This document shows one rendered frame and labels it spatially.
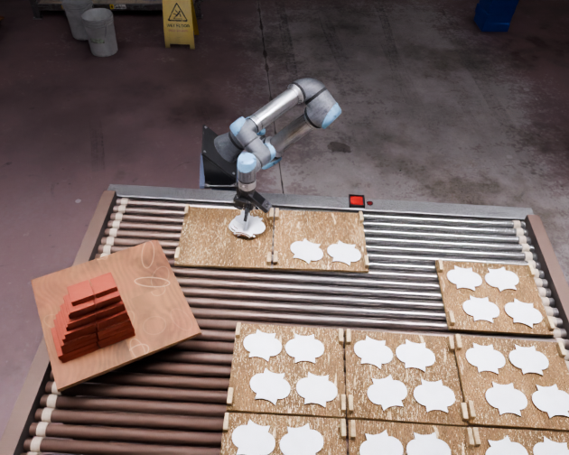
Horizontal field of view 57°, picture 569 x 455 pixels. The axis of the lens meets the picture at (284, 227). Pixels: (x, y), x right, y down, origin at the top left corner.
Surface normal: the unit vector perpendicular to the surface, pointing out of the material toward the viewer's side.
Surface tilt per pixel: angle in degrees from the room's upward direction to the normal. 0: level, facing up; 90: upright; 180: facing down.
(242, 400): 0
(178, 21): 77
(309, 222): 0
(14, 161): 0
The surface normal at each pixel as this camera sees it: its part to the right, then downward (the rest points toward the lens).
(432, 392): 0.04, -0.69
